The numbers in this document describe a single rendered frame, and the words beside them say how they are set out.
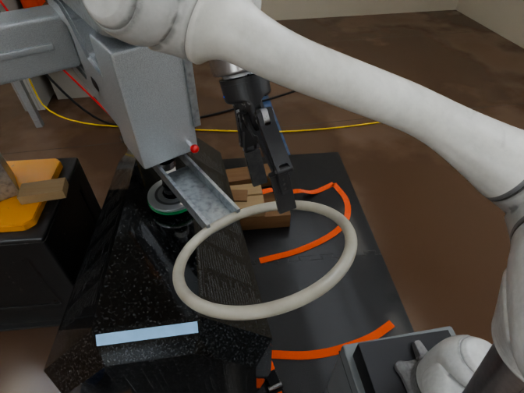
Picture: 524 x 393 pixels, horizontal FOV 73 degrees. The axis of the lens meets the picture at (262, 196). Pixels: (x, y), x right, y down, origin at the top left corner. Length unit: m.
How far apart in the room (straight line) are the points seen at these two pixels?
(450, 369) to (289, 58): 0.83
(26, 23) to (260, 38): 1.46
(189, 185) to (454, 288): 1.87
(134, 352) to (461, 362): 0.95
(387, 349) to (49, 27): 1.71
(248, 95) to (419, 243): 2.33
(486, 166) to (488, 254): 2.39
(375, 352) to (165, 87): 1.05
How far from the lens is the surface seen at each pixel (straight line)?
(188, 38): 0.38
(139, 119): 1.23
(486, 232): 3.05
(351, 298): 2.33
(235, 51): 0.38
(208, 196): 1.25
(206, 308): 0.81
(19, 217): 1.97
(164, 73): 1.20
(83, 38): 1.58
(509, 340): 0.50
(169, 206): 1.53
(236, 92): 0.54
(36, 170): 2.21
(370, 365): 1.21
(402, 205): 2.98
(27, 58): 1.80
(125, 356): 1.35
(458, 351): 1.02
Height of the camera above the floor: 1.98
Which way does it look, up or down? 44 degrees down
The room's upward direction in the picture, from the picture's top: straight up
